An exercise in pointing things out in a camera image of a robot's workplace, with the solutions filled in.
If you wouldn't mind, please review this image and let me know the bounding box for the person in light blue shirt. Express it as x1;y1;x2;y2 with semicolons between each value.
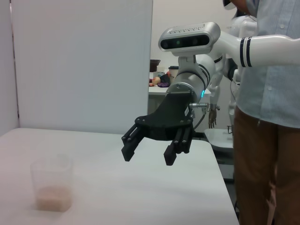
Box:
233;0;300;225

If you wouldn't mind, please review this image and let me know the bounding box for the paper cup with dark lid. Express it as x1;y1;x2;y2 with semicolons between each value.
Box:
168;66;179;84

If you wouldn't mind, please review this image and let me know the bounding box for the dark brown box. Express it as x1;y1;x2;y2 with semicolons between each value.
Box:
150;59;162;72

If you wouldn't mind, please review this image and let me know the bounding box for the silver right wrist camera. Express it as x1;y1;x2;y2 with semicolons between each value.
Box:
158;22;221;57

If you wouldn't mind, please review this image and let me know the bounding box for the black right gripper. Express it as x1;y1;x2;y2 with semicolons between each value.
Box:
121;91;195;166

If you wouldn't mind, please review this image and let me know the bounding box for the white humanoid robot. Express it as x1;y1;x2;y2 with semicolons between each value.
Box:
208;14;258;129

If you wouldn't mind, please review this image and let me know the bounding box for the grey gripper cable with connector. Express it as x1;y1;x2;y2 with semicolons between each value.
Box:
189;102;211;132

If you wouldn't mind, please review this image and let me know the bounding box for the clear plastic measuring cup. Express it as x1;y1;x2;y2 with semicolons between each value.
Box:
30;153;73;213

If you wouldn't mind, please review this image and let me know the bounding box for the white rounded platform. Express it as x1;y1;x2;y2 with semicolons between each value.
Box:
203;127;235;150

